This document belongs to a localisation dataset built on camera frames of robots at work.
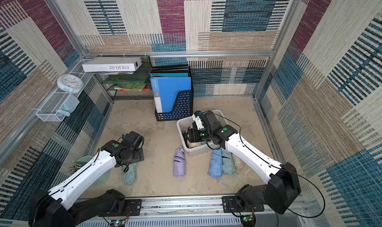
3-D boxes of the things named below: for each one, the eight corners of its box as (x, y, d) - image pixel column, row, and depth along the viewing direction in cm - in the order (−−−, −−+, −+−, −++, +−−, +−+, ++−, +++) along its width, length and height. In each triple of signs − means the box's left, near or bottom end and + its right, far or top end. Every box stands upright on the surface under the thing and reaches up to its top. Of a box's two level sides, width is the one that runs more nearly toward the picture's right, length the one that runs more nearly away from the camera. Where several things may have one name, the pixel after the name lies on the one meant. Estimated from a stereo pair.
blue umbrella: (209, 177, 84) (209, 176, 81) (207, 152, 93) (208, 149, 91) (224, 177, 84) (225, 176, 81) (221, 151, 93) (222, 149, 91)
